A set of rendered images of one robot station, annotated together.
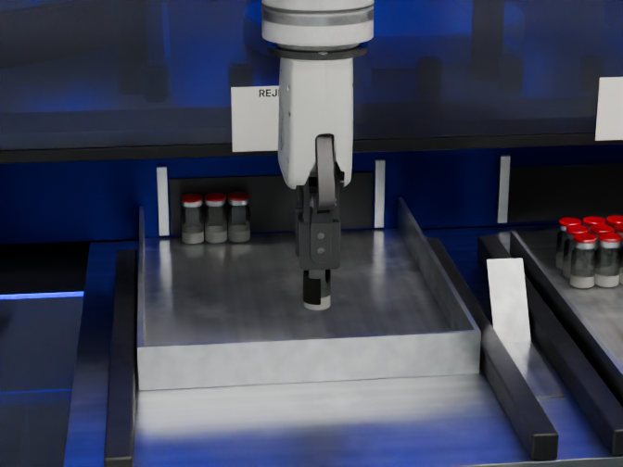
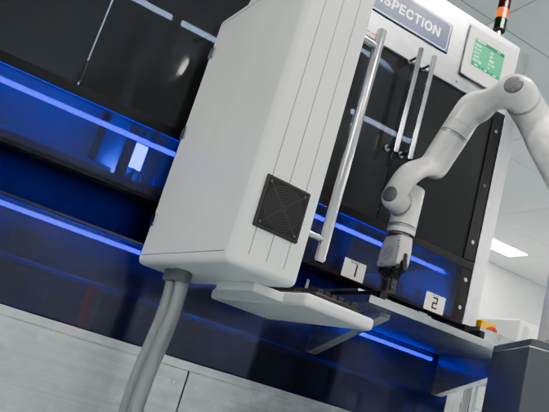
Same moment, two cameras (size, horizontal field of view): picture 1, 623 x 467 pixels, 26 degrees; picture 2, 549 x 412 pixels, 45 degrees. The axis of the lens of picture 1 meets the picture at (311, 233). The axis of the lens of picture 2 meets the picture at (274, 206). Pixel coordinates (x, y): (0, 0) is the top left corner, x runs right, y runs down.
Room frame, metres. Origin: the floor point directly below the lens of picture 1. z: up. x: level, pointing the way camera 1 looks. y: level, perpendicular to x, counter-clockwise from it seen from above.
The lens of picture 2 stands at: (-0.69, 0.90, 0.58)
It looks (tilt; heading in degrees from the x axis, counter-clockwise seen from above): 15 degrees up; 343
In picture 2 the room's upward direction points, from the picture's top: 17 degrees clockwise
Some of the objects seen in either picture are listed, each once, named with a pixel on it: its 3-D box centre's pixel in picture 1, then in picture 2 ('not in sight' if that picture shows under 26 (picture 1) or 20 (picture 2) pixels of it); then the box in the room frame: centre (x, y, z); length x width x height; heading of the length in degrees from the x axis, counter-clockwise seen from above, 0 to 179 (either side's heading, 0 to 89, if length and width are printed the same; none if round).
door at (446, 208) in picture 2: not in sight; (443, 164); (1.23, -0.22, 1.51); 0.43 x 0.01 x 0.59; 97
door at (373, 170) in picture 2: not in sight; (340, 110); (1.18, 0.22, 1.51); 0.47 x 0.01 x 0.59; 97
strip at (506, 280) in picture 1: (523, 324); not in sight; (0.97, -0.17, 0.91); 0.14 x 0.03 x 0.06; 6
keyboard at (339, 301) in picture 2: not in sight; (290, 297); (0.85, 0.33, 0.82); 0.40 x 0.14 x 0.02; 13
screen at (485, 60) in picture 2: not in sight; (486, 60); (1.22, -0.30, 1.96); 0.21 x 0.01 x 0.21; 97
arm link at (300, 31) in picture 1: (317, 23); (400, 231); (1.01, 0.00, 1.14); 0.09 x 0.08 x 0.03; 6
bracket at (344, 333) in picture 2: not in sight; (344, 334); (1.01, 0.09, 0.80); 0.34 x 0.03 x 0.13; 7
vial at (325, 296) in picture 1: (316, 281); not in sight; (1.01, 0.00, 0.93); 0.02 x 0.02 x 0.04
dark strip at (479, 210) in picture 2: not in sight; (479, 212); (1.24, -0.41, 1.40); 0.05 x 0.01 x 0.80; 97
